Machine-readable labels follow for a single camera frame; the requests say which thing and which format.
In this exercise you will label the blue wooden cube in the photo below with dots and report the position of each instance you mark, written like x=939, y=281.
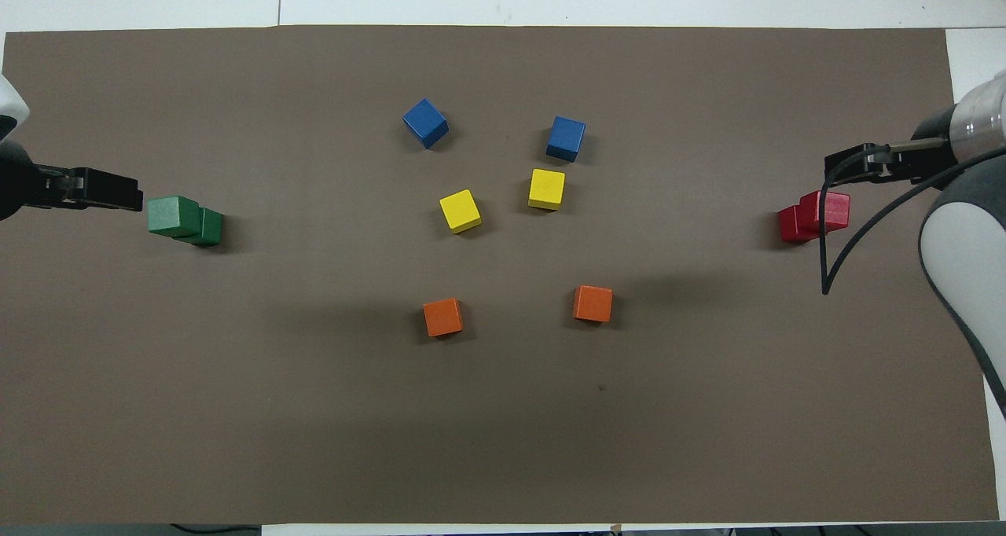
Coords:
x=425, y=122
x=566, y=137

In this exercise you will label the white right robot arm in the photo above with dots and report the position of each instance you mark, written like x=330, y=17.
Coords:
x=967, y=229

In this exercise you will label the red wooden cube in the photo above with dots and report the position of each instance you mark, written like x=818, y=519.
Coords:
x=827, y=210
x=792, y=225

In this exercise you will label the orange wooden cube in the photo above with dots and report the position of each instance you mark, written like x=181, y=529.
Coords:
x=442, y=317
x=592, y=302

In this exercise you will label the yellow wooden cube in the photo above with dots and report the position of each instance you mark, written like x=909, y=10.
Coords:
x=546, y=189
x=460, y=210

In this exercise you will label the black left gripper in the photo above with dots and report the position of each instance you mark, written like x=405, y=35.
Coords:
x=20, y=182

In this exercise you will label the green wooden cube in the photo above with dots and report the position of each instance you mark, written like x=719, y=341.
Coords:
x=173, y=215
x=211, y=228

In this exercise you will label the brown table mat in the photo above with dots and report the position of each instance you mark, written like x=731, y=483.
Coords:
x=503, y=426

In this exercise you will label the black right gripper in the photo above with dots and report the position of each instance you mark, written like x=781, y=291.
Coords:
x=904, y=163

